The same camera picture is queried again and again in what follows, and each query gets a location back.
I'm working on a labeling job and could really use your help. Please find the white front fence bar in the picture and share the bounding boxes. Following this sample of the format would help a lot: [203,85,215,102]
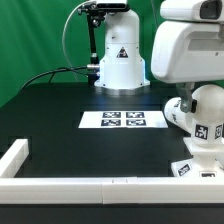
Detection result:
[0,177,224,204]

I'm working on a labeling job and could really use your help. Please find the white marker sheet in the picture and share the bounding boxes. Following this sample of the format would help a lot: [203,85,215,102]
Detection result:
[79,111,168,129]

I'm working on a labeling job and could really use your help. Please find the grey thin cable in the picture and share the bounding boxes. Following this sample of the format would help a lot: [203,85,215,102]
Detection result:
[61,0,94,83]

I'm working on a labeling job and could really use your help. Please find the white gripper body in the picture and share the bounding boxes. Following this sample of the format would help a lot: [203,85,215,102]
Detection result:
[151,21,224,83]

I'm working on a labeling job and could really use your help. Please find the white lamp bulb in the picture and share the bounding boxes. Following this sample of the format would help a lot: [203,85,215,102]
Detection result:
[191,84,224,147]

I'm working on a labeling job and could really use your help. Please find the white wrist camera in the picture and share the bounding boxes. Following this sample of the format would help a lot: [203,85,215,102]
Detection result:
[160,0,224,23]

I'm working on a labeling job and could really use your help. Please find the black cable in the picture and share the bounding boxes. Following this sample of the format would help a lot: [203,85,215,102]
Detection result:
[20,65,90,92]

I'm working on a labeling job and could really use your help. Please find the white fence bar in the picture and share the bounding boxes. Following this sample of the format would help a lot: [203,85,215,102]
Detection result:
[0,177,224,204]
[0,139,29,178]

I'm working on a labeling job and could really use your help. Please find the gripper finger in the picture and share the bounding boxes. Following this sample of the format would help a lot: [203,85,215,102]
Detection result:
[176,82,197,113]

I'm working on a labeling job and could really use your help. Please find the white left fence bar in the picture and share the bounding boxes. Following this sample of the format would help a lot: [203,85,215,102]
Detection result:
[0,139,29,178]

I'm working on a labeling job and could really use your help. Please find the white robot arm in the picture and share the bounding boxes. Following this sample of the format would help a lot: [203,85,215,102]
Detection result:
[96,0,224,113]

